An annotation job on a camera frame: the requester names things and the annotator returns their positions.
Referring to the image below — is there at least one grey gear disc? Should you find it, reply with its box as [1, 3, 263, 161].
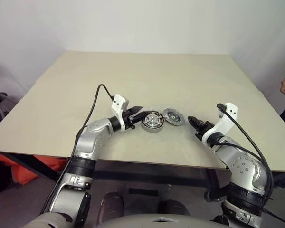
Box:
[162, 108, 186, 126]

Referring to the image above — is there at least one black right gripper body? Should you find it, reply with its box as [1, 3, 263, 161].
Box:
[196, 120, 216, 141]

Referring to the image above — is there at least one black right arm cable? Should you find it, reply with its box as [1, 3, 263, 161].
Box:
[216, 103, 274, 202]

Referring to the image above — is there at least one dark rounded shape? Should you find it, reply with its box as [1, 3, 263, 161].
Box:
[158, 199, 190, 216]
[97, 192, 124, 223]

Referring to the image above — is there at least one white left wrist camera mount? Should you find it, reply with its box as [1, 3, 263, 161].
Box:
[111, 94, 131, 133]

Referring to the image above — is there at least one black metal table frame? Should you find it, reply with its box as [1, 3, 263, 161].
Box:
[0, 152, 285, 198]

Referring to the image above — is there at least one black table caster wheel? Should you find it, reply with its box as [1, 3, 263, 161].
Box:
[204, 190, 223, 202]

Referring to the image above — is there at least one silver wheel-shaped rotor part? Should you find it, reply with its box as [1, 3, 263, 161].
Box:
[143, 111, 163, 126]

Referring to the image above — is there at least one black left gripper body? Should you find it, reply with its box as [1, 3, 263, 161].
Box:
[122, 109, 136, 130]

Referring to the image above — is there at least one motor stator with copper windings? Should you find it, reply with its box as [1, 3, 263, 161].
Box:
[141, 111, 166, 133]

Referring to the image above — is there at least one black zip tie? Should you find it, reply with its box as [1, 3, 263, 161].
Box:
[263, 208, 285, 224]

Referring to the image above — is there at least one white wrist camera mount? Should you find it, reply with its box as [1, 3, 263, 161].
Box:
[201, 102, 238, 143]
[111, 94, 131, 133]

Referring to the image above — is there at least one grey robot torso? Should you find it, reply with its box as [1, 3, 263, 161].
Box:
[21, 212, 231, 228]

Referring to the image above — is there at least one orange object under table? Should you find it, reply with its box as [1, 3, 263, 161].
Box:
[0, 153, 68, 188]

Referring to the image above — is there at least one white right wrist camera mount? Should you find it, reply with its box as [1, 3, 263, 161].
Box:
[201, 102, 238, 143]

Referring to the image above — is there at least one black bag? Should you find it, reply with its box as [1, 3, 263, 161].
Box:
[0, 156, 14, 194]

